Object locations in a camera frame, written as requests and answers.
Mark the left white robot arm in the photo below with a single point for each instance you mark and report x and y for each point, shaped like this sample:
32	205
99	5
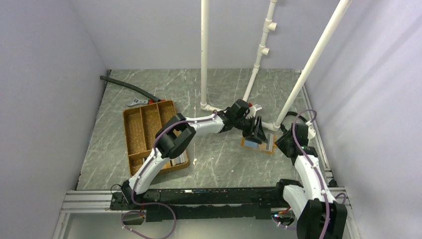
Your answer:
175	136

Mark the woven brown divided tray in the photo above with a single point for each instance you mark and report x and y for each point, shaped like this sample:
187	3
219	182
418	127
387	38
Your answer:
141	125

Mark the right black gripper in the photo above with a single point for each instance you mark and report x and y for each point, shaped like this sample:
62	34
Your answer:
280	142

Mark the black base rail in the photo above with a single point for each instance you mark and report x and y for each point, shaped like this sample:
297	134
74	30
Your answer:
203	203

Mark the red handled adjustable wrench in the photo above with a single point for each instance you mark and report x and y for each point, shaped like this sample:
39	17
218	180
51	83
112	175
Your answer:
137	101

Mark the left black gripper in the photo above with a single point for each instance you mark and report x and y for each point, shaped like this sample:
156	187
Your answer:
256	133

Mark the orange leather card holder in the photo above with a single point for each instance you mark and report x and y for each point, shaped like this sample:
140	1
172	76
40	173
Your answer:
268	147

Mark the stack of credit cards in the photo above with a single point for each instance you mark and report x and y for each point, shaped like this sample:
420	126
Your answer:
178	161

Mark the white PVC pipe frame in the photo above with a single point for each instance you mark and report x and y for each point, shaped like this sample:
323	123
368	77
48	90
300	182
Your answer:
268	26

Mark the aluminium frame rail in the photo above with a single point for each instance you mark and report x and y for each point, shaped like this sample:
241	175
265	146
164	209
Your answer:
81	201

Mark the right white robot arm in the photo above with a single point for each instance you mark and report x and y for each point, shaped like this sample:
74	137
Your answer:
318	214

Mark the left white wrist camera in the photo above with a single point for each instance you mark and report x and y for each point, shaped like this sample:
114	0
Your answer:
253	110

